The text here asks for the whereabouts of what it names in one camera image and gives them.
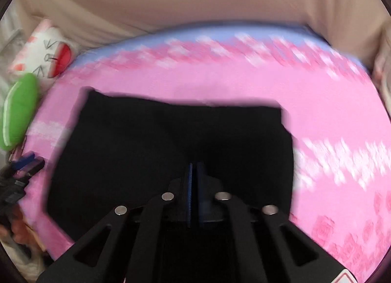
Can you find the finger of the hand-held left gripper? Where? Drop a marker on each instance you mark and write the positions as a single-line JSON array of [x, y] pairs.
[[26, 160]]

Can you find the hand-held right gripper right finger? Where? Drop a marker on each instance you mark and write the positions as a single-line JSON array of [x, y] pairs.
[[201, 197]]

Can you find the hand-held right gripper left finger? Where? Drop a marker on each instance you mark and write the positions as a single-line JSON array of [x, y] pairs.
[[189, 197]]

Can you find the black pants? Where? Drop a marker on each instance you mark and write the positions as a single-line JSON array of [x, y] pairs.
[[137, 148]]

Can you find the orange patterned cloth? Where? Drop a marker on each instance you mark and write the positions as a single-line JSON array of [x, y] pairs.
[[21, 231]]

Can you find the green plush toy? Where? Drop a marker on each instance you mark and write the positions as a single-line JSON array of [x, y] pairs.
[[20, 111]]

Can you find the cat face pillow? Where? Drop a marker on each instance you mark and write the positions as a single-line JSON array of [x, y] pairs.
[[45, 50]]

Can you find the sheer white curtain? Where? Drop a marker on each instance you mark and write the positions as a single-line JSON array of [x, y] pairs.
[[12, 38]]

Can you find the pink rose print bed sheet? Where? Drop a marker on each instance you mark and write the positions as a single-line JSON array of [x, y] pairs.
[[320, 118]]

